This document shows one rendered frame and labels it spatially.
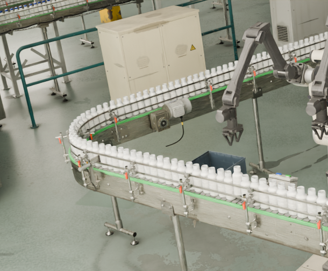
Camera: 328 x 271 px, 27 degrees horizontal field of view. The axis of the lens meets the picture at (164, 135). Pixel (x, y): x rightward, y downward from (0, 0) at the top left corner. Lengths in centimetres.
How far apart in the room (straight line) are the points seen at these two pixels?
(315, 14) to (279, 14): 52
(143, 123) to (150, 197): 129
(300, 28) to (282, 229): 640
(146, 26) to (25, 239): 304
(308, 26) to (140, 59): 299
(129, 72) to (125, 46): 31
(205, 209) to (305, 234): 66
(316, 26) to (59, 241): 554
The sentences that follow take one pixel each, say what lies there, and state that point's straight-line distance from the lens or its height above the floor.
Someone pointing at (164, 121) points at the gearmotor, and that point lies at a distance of 536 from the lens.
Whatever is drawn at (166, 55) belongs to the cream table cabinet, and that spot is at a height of 75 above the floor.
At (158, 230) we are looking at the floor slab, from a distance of 569.
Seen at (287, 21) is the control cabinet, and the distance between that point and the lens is 975.
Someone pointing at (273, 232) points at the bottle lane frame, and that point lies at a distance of 369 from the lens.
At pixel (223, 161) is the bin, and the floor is 89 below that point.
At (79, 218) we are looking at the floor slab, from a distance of 616.
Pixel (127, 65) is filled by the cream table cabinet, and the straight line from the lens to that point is 781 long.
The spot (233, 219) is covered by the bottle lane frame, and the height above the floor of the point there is 90.
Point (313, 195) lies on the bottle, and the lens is 349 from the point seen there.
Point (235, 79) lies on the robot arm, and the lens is 359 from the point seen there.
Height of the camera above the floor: 275
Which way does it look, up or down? 21 degrees down
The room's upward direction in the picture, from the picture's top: 9 degrees counter-clockwise
